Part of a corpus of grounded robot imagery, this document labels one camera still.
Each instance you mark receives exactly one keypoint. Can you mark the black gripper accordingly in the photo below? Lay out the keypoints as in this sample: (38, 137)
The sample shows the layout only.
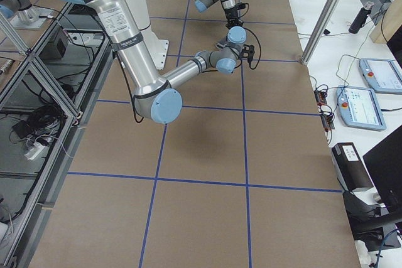
(232, 14)

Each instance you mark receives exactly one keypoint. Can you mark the pink towel grey edge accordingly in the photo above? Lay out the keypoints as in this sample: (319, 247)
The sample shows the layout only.
(222, 43)

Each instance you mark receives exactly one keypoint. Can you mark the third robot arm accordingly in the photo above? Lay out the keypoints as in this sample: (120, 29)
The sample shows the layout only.
(22, 13)

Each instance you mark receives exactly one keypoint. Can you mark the black water bottle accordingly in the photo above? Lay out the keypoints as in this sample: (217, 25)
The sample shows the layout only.
(361, 17)

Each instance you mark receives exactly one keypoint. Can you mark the near teach pendant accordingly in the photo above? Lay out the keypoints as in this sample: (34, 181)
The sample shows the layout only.
(359, 108)

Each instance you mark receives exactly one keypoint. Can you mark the teach pendant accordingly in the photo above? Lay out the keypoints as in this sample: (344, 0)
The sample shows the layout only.
(381, 75)
(359, 108)

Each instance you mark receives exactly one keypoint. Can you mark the far teach pendant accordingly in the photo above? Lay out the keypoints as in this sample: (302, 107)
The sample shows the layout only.
(381, 75)

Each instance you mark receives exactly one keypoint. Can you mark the black brown box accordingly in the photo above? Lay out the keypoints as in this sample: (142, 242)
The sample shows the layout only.
(349, 167)

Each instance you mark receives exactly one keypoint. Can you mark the black monitor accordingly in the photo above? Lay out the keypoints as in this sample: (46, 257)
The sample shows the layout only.
(383, 163)

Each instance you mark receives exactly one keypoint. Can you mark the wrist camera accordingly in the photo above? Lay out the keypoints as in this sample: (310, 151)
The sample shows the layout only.
(248, 52)
(241, 6)

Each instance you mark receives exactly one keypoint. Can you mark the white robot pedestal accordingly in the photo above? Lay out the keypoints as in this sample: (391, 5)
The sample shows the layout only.
(158, 48)

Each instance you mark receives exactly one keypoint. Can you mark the aluminium frame post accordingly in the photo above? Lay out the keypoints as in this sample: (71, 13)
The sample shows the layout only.
(317, 32)

